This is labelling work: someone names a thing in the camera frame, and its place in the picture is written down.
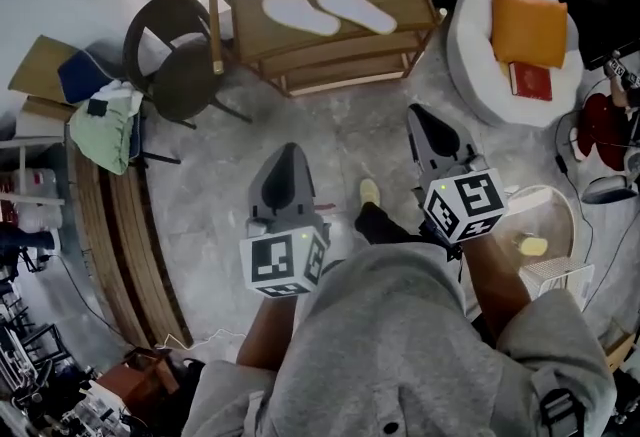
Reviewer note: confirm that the black harness buckle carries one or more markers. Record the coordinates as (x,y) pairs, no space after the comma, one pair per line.
(560,410)

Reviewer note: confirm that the person's right leg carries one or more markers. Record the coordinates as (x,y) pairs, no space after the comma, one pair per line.
(385,225)

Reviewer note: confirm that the person's left forearm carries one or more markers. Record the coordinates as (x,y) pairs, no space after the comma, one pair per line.
(267,335)

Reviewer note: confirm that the white round beanbag seat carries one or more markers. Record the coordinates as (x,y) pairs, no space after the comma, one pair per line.
(475,75)

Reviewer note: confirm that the black cabinet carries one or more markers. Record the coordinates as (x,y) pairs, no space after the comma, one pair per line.
(605,10)

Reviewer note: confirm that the white cloth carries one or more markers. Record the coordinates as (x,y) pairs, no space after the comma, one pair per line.
(125,95)

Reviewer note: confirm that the brown cardboard sheet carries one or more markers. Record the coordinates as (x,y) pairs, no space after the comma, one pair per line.
(35,70)

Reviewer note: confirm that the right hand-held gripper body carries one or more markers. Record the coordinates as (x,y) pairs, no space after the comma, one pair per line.
(475,202)

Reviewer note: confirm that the blue chair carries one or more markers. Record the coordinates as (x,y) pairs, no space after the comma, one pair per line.
(82,75)

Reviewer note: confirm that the red book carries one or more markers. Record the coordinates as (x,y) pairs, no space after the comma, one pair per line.
(531,81)

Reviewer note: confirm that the white shelf unit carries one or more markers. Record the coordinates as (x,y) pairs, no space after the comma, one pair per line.
(30,142)

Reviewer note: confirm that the brown box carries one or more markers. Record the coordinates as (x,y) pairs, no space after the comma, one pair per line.
(130,375)

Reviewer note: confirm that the dark wicker chair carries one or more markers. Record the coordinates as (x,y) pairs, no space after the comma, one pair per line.
(185,80)

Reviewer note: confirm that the stack of wooden planks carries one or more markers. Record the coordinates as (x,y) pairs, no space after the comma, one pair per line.
(125,250)

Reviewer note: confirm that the grey steam iron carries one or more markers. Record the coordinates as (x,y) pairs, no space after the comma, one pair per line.
(607,190)

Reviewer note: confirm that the round white bin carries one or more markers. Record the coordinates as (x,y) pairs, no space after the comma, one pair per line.
(555,220)

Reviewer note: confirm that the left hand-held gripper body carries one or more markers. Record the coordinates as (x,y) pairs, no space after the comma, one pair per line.
(272,265)

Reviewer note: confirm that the person's grey sweatshirt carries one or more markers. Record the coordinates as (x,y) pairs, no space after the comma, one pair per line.
(400,340)

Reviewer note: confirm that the white slipper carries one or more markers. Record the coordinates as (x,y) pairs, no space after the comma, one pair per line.
(300,15)
(355,10)

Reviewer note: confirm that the orange cushion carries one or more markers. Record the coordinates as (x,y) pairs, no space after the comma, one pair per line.
(530,30)

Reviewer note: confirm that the person's right pale shoe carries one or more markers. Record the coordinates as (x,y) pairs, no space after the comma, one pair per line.
(370,190)

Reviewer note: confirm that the white perforated basket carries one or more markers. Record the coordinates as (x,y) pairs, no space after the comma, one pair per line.
(555,275)

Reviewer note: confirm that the green cloth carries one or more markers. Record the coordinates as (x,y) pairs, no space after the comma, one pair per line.
(102,135)

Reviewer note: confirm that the person's right forearm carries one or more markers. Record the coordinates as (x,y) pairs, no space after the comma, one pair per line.
(495,290)

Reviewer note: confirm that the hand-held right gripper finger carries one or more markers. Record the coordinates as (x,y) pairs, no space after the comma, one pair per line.
(465,147)
(421,150)

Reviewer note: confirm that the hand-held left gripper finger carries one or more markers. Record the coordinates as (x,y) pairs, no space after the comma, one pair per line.
(257,202)
(305,185)

